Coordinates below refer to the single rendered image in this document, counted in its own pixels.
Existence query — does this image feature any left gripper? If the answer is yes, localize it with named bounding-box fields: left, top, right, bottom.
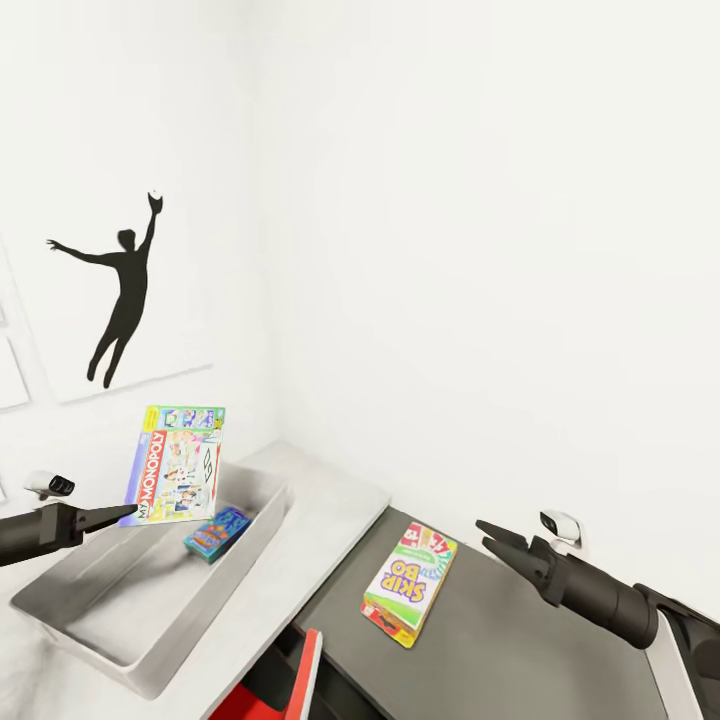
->
left=0, top=502, right=138, bottom=567

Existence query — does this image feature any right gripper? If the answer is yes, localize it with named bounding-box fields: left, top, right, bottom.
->
left=476, top=519, right=618, bottom=627

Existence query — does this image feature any board game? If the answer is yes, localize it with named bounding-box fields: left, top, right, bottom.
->
left=183, top=506, right=252, bottom=565
left=359, top=521, right=457, bottom=648
left=117, top=405, right=226, bottom=528

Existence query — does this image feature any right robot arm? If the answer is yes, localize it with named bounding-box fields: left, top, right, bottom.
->
left=476, top=511, right=720, bottom=720

